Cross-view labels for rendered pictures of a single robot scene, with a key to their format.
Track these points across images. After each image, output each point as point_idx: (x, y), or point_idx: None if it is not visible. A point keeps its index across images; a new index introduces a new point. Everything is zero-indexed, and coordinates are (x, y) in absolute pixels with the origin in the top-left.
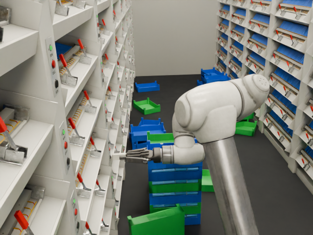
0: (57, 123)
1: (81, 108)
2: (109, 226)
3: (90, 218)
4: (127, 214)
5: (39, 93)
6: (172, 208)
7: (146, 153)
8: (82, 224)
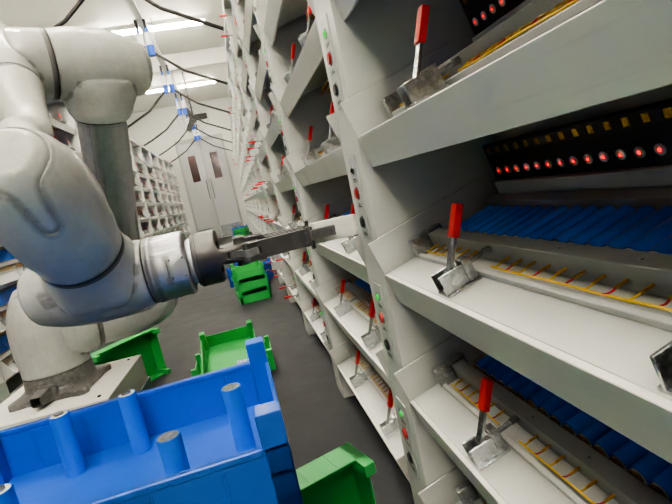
0: (262, 42)
1: None
2: (368, 352)
3: (344, 238)
4: None
5: None
6: None
7: (240, 235)
8: (290, 159)
